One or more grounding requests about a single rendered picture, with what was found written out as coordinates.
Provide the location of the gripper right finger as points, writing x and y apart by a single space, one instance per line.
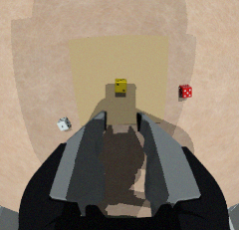
174 175

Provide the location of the red die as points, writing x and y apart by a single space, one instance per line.
185 91

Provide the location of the yellow die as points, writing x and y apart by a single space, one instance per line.
120 86

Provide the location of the white die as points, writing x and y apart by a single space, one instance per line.
63 123

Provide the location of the beige flat mat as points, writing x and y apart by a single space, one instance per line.
97 62

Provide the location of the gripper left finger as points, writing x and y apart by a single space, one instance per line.
71 178

